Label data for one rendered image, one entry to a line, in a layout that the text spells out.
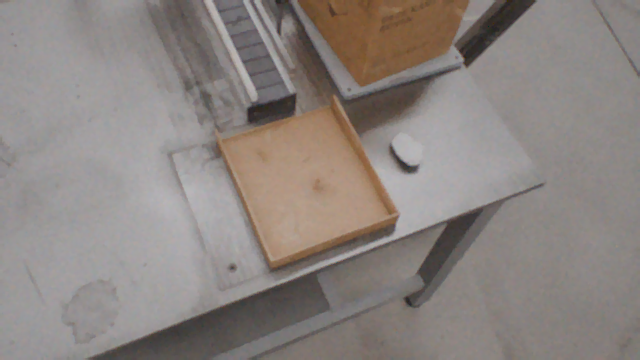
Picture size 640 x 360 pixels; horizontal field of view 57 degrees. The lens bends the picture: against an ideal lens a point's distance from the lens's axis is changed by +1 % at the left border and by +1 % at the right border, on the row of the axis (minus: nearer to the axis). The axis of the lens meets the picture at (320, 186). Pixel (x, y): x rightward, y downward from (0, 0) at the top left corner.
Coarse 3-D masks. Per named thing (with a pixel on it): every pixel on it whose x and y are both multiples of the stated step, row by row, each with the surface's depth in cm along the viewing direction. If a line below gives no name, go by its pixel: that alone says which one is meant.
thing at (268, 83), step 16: (224, 0) 130; (240, 0) 131; (224, 16) 128; (240, 16) 128; (240, 32) 126; (256, 32) 126; (240, 48) 124; (256, 48) 124; (256, 64) 122; (272, 64) 122; (240, 80) 122; (256, 80) 120; (272, 80) 120; (272, 96) 118; (288, 96) 119
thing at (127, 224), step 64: (0, 0) 131; (64, 0) 133; (128, 0) 134; (0, 64) 122; (64, 64) 124; (128, 64) 125; (192, 64) 127; (320, 64) 130; (0, 128) 114; (64, 128) 116; (128, 128) 117; (192, 128) 118; (384, 128) 123; (448, 128) 124; (0, 192) 107; (64, 192) 109; (128, 192) 110; (192, 192) 111; (448, 192) 116; (512, 192) 118; (0, 256) 101; (64, 256) 102; (128, 256) 104; (192, 256) 105; (256, 256) 106; (320, 256) 107; (0, 320) 96; (64, 320) 97; (128, 320) 98; (192, 320) 100
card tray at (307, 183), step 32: (256, 128) 119; (288, 128) 120; (320, 128) 121; (352, 128) 117; (256, 160) 116; (288, 160) 116; (320, 160) 117; (352, 160) 118; (256, 192) 112; (288, 192) 113; (320, 192) 113; (352, 192) 114; (384, 192) 112; (256, 224) 105; (288, 224) 109; (320, 224) 110; (352, 224) 110; (384, 224) 110; (288, 256) 103
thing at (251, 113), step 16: (192, 0) 134; (208, 16) 128; (208, 32) 129; (224, 48) 124; (272, 48) 125; (224, 64) 124; (288, 80) 121; (240, 96) 119; (256, 112) 119; (272, 112) 121
